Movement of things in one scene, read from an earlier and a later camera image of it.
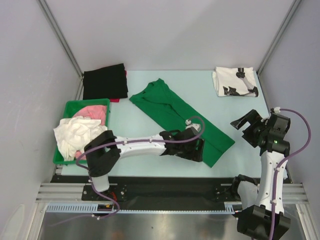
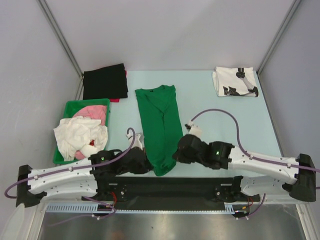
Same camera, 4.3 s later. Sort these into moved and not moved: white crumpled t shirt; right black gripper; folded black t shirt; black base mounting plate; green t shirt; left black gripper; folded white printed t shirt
Moved: right black gripper; left black gripper; green t shirt
Not moved: folded white printed t shirt; black base mounting plate; white crumpled t shirt; folded black t shirt
